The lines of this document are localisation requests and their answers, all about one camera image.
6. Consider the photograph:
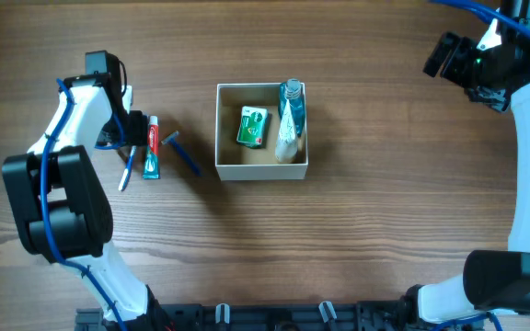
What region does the Colgate toothpaste tube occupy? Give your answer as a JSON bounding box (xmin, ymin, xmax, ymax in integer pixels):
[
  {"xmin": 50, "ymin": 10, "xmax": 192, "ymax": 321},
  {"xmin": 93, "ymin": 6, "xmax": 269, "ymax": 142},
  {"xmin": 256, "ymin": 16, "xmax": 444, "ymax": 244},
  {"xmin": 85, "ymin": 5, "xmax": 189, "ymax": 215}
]
[{"xmin": 143, "ymin": 116, "xmax": 160, "ymax": 179}]

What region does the blue disposable razor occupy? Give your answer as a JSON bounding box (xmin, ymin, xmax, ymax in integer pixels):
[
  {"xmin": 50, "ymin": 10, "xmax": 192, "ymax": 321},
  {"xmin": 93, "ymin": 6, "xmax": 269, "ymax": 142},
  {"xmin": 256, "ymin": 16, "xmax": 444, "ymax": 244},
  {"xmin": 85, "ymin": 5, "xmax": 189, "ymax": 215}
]
[{"xmin": 161, "ymin": 131, "xmax": 202, "ymax": 177}]

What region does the blue white toothbrush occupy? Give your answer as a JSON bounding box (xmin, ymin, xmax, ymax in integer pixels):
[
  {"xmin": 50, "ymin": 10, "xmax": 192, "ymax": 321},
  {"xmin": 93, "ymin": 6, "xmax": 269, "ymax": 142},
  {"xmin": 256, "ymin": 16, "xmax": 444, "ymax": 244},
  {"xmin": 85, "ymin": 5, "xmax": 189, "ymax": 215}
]
[{"xmin": 118, "ymin": 146, "xmax": 137, "ymax": 191}]

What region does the green Dettol soap bar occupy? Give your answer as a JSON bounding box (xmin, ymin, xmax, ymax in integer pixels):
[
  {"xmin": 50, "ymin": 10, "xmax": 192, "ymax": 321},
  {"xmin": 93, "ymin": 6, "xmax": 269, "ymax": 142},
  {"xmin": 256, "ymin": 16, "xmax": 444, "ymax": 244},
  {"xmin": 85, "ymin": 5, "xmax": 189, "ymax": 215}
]
[{"xmin": 236, "ymin": 106, "xmax": 269, "ymax": 148}]

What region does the blue Listerine mouthwash bottle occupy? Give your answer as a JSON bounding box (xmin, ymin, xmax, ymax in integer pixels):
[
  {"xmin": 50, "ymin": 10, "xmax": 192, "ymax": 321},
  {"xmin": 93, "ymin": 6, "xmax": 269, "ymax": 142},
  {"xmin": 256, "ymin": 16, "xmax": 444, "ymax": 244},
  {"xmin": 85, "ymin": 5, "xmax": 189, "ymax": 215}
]
[{"xmin": 279, "ymin": 78, "xmax": 306, "ymax": 137}]

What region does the white lotion tube with leaves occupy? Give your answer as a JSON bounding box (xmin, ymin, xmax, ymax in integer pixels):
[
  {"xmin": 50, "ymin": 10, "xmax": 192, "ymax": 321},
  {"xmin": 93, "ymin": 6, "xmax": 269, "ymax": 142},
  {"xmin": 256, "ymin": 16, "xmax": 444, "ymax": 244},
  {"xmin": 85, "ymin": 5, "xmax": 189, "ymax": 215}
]
[{"xmin": 275, "ymin": 101, "xmax": 298, "ymax": 164}]

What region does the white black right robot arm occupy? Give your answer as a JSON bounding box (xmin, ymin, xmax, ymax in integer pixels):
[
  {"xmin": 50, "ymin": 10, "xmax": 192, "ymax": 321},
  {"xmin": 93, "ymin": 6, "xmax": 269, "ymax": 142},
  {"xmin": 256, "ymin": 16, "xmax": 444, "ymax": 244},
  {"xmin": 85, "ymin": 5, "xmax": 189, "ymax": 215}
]
[{"xmin": 407, "ymin": 30, "xmax": 530, "ymax": 325}]

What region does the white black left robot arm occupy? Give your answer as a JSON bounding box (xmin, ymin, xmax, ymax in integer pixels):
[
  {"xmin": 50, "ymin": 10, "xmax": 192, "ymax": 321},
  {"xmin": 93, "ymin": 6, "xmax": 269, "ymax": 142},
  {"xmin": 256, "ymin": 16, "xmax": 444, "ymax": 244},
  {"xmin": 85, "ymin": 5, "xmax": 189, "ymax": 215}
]
[{"xmin": 2, "ymin": 74, "xmax": 172, "ymax": 330}]

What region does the white open cardboard box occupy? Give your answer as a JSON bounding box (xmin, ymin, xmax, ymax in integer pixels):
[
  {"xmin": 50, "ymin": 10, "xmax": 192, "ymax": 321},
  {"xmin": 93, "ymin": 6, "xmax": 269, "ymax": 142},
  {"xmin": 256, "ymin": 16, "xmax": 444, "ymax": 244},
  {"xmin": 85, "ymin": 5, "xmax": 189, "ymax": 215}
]
[{"xmin": 214, "ymin": 83, "xmax": 309, "ymax": 181}]

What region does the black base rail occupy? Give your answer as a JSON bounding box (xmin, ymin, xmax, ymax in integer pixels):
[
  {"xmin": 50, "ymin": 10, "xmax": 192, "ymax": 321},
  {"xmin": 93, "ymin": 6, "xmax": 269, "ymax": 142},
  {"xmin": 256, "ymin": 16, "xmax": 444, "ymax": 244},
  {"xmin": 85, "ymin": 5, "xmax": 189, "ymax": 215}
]
[{"xmin": 74, "ymin": 298, "xmax": 422, "ymax": 331}]

